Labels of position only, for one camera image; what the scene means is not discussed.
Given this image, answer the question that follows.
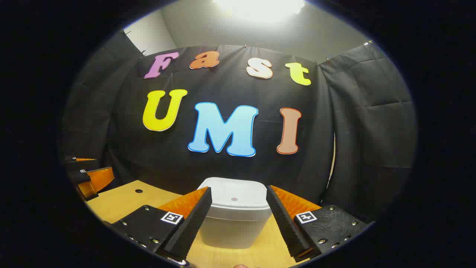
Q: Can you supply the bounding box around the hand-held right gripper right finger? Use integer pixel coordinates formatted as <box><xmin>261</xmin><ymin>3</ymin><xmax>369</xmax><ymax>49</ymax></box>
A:
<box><xmin>266</xmin><ymin>185</ymin><xmax>372</xmax><ymax>263</ymax></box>

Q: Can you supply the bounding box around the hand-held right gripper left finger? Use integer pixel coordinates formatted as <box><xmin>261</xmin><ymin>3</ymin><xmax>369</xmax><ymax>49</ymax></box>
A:
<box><xmin>101</xmin><ymin>186</ymin><xmax>213</xmax><ymax>265</ymax></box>

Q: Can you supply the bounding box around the white desktop garbage bin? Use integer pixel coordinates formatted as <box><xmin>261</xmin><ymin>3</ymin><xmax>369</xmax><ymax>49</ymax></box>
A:
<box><xmin>196</xmin><ymin>177</ymin><xmax>275</xmax><ymax>250</ymax></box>

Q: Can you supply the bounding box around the wooden desktop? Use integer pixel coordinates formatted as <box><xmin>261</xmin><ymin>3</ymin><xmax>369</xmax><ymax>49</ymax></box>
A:
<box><xmin>85</xmin><ymin>180</ymin><xmax>311</xmax><ymax>268</ymax></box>

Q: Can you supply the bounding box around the black backdrop cloth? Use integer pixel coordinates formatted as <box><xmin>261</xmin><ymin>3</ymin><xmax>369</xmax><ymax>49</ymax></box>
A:
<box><xmin>59</xmin><ymin>30</ymin><xmax>419</xmax><ymax>224</ymax></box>

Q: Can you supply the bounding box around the ceiling light panel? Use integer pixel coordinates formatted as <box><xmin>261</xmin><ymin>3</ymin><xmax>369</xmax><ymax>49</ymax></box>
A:
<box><xmin>212</xmin><ymin>0</ymin><xmax>306</xmax><ymax>21</ymax></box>

